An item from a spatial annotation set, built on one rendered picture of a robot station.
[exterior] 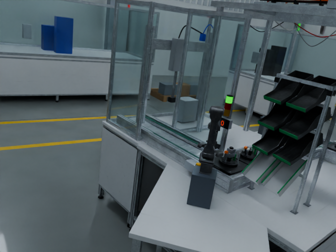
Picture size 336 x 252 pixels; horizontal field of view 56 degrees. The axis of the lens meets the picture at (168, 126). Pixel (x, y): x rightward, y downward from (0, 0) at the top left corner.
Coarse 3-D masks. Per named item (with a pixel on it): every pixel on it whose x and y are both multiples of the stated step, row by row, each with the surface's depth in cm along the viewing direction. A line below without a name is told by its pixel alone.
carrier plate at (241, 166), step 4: (212, 160) 228; (216, 160) 229; (216, 164) 223; (220, 164) 224; (240, 164) 228; (244, 164) 229; (220, 168) 218; (224, 168) 218; (228, 168) 219; (232, 168) 220; (236, 168) 221; (240, 168) 222; (224, 172) 216; (228, 172) 213; (232, 172) 214; (236, 172) 216
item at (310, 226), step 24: (144, 144) 268; (240, 144) 300; (312, 168) 268; (216, 192) 208; (240, 192) 212; (264, 192) 216; (288, 192) 221; (264, 216) 188; (288, 216) 192; (312, 216) 195; (288, 240) 169; (312, 240) 172
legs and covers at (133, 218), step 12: (144, 156) 262; (144, 168) 281; (156, 168) 291; (144, 180) 286; (156, 180) 297; (144, 192) 292; (132, 204) 284; (132, 216) 286; (276, 240) 177; (324, 240) 185
